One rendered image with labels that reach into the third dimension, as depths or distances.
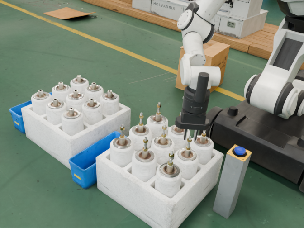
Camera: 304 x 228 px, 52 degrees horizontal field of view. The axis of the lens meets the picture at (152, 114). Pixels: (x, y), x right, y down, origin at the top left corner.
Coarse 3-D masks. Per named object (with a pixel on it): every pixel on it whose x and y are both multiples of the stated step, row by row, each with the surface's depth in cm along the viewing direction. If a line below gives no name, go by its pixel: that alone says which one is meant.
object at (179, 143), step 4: (168, 132) 134; (188, 132) 134; (168, 136) 135; (172, 136) 132; (176, 136) 131; (180, 136) 131; (188, 136) 134; (172, 140) 133; (176, 140) 132; (180, 140) 132; (184, 140) 133; (176, 144) 133; (180, 144) 133; (184, 144) 134; (176, 148) 134; (180, 148) 135
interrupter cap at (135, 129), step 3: (135, 126) 134; (144, 126) 135; (132, 129) 132; (135, 129) 133; (144, 129) 133; (147, 129) 133; (135, 132) 131; (138, 132) 132; (141, 132) 132; (144, 132) 131; (147, 132) 131; (138, 135) 129; (141, 135) 129
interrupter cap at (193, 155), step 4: (184, 148) 124; (180, 152) 121; (184, 152) 122; (192, 152) 122; (180, 156) 120; (184, 156) 120; (192, 156) 120; (196, 156) 120; (184, 160) 118; (188, 160) 118; (192, 160) 118
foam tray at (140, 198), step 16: (96, 160) 128; (112, 176) 125; (128, 176) 119; (208, 176) 128; (112, 192) 130; (128, 192) 122; (144, 192) 115; (192, 192) 119; (208, 192) 138; (128, 208) 126; (144, 208) 119; (160, 208) 113; (176, 208) 112; (192, 208) 127; (160, 224) 117; (176, 224) 119
